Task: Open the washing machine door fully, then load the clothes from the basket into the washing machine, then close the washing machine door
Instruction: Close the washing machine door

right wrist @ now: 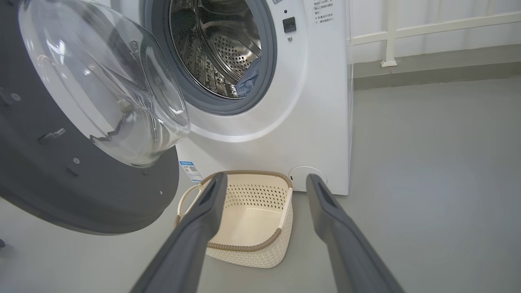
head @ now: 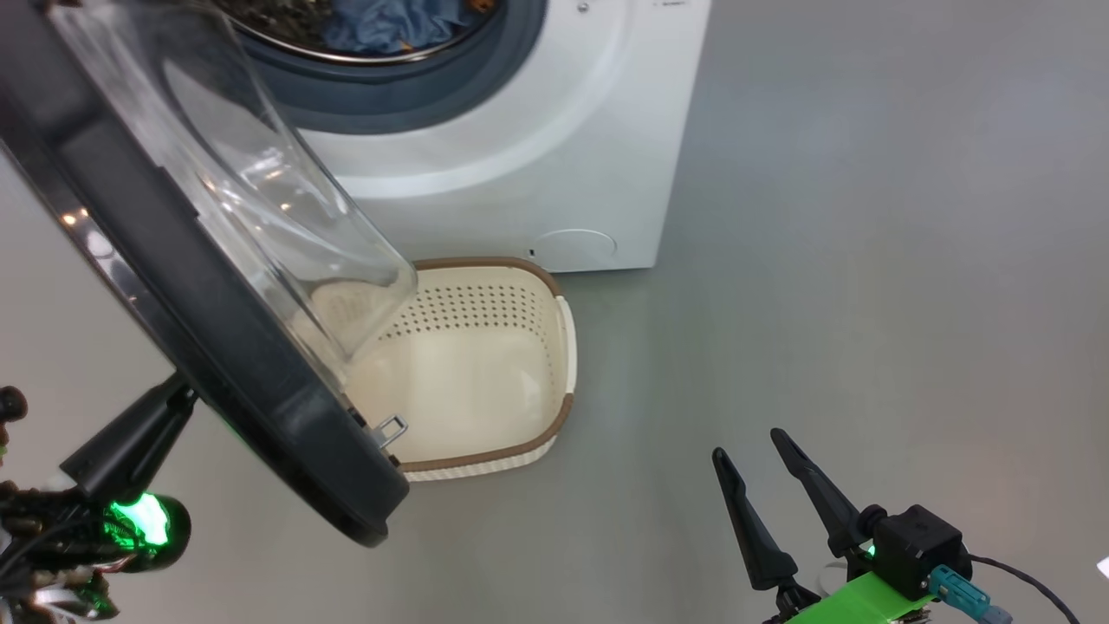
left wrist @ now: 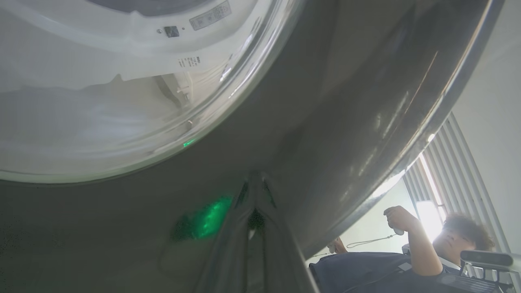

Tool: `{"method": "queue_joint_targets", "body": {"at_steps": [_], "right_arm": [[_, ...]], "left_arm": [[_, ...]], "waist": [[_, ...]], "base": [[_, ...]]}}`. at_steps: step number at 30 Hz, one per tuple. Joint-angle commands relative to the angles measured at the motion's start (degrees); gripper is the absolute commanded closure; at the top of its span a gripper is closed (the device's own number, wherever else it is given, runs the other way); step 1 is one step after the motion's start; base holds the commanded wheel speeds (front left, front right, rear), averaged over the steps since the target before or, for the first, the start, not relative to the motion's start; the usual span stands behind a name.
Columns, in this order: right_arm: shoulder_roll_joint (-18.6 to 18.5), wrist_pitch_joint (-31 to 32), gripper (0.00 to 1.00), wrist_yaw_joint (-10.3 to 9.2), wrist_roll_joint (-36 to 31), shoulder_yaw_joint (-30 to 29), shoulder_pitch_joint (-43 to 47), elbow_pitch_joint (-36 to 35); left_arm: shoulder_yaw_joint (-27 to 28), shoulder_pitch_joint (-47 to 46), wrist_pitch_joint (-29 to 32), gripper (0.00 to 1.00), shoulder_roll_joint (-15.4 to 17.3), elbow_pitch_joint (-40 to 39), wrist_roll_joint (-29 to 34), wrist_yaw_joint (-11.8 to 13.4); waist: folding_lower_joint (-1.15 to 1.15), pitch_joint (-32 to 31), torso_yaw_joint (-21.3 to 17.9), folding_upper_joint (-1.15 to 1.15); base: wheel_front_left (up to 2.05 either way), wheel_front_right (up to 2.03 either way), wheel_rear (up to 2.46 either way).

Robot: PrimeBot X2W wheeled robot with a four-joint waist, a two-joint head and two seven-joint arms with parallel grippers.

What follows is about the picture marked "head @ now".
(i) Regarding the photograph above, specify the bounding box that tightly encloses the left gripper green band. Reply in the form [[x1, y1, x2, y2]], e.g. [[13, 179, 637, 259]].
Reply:
[[0, 373, 198, 624]]

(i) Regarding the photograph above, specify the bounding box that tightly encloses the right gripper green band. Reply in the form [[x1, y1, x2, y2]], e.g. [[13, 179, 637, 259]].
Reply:
[[712, 427, 941, 624]]

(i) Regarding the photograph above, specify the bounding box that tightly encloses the black washing machine door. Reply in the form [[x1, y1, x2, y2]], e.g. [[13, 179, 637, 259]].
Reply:
[[0, 0, 419, 549]]

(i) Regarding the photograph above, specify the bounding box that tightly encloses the blue bear-print garment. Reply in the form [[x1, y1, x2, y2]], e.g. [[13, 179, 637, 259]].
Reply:
[[321, 0, 486, 55]]

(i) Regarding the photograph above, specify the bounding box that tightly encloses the white front-load washing machine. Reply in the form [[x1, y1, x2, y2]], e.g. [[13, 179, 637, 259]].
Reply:
[[217, 0, 713, 274]]

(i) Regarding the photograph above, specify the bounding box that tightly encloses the perforated steel washer drum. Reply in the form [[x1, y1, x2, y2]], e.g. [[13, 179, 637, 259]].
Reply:
[[212, 0, 503, 66]]

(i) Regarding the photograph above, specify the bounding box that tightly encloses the cream perforated laundry basket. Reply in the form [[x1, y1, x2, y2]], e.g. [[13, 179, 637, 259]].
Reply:
[[312, 257, 578, 483]]

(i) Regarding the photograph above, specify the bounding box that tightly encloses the round white filter cover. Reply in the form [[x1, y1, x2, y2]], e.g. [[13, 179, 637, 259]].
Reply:
[[530, 229, 618, 271]]

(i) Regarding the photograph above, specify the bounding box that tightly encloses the teal cable connector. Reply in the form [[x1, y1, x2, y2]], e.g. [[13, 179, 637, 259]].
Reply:
[[929, 565, 1013, 624]]

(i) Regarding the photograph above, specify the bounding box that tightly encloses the thin black cable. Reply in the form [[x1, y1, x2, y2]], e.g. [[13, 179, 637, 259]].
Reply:
[[969, 555, 1084, 624]]

